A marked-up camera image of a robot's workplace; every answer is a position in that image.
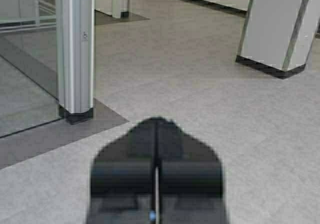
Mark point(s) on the aluminium door post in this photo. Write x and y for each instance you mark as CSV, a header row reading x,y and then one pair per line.
x,y
75,59

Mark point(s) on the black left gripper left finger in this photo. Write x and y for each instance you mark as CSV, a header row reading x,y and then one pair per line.
x,y
121,188

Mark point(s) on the white angled pillar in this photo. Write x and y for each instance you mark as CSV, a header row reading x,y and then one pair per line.
x,y
277,36

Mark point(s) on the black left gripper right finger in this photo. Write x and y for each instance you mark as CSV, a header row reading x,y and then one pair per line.
x,y
191,179

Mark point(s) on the glass partition panel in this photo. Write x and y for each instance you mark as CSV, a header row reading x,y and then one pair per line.
x,y
28,65

